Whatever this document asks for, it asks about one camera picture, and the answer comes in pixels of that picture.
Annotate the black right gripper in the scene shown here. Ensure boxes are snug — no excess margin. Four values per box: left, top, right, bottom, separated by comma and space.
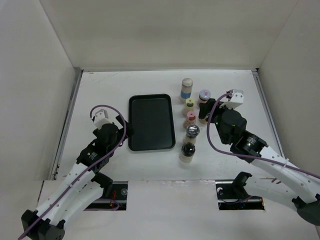
199, 98, 237, 144

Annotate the pink cap condiment bottle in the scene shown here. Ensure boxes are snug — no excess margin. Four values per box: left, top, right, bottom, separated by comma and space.
183, 111, 196, 129

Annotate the chrome cap condiment bottle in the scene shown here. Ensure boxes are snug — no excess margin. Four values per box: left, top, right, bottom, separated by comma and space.
183, 124, 200, 145

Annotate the blue label silver lid bottle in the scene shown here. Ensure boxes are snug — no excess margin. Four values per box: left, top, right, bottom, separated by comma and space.
180, 78, 194, 102

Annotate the black round cap bottle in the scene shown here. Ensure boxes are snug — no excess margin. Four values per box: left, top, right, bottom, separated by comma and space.
179, 142, 196, 163

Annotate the small black knob cap bottle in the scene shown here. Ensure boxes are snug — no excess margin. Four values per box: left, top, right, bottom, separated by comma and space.
199, 118, 207, 125

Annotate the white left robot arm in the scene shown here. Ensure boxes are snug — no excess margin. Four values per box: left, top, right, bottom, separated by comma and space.
19, 115, 134, 240

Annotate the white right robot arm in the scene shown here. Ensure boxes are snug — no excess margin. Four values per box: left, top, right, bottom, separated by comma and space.
198, 98, 320, 226

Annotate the yellow cap condiment bottle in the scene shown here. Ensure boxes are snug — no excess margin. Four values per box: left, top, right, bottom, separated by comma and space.
182, 97, 195, 116

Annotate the black rectangular plastic tray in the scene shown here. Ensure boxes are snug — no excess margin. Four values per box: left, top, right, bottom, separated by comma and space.
128, 93, 176, 152

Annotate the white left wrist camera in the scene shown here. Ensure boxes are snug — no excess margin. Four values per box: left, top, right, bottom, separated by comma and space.
93, 109, 111, 129

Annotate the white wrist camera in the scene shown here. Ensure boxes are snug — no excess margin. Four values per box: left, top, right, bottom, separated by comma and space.
225, 89, 244, 109
93, 109, 111, 129

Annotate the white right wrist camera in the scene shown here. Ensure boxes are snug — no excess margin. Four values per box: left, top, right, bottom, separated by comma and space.
225, 89, 244, 109

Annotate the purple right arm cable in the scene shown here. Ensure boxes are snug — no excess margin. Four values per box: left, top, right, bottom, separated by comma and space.
206, 92, 320, 180

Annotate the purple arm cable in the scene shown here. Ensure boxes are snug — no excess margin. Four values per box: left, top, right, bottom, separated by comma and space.
206, 92, 320, 180
17, 104, 128, 240

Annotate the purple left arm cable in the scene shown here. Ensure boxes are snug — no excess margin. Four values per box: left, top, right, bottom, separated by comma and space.
17, 104, 128, 240

